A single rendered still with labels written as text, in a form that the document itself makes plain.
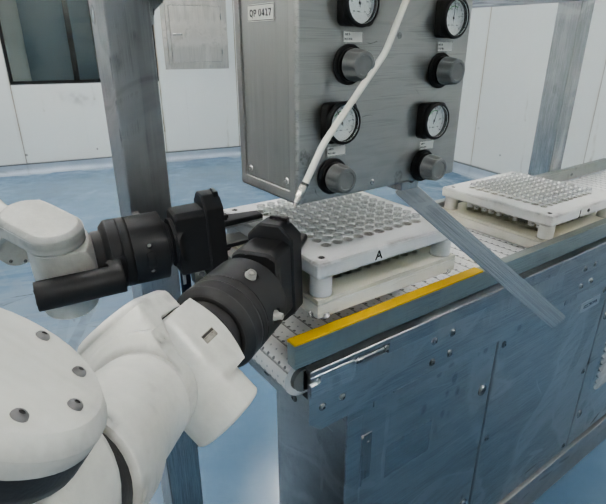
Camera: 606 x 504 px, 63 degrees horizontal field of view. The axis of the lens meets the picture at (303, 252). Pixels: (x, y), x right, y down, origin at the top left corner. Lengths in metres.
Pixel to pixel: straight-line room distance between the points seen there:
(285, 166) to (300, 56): 0.10
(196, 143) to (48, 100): 1.52
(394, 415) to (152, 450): 0.65
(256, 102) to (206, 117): 5.35
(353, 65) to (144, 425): 0.32
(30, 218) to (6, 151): 5.08
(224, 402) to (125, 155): 0.41
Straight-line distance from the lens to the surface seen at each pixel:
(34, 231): 0.63
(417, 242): 0.66
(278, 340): 0.64
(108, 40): 0.70
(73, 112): 5.65
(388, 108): 0.50
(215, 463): 1.68
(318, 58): 0.44
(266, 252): 0.51
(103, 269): 0.61
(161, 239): 0.63
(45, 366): 0.19
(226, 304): 0.44
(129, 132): 0.71
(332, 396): 0.65
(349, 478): 0.86
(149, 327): 0.35
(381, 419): 0.85
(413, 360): 0.74
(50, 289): 0.60
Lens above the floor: 1.19
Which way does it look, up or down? 23 degrees down
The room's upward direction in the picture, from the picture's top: straight up
